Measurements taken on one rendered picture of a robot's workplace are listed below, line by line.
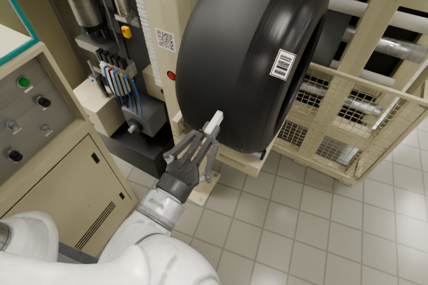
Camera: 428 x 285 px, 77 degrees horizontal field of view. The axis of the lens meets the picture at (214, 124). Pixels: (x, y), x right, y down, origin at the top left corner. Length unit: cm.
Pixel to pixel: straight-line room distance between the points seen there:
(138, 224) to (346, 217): 166
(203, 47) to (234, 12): 11
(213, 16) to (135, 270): 54
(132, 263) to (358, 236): 174
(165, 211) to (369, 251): 163
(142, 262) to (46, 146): 87
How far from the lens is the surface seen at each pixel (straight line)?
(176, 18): 88
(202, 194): 191
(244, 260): 181
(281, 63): 63
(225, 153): 106
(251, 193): 194
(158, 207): 57
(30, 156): 120
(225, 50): 65
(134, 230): 55
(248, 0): 69
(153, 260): 42
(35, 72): 107
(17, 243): 90
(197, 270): 41
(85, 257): 124
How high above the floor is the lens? 177
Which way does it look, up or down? 53 degrees down
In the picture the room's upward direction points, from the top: straight up
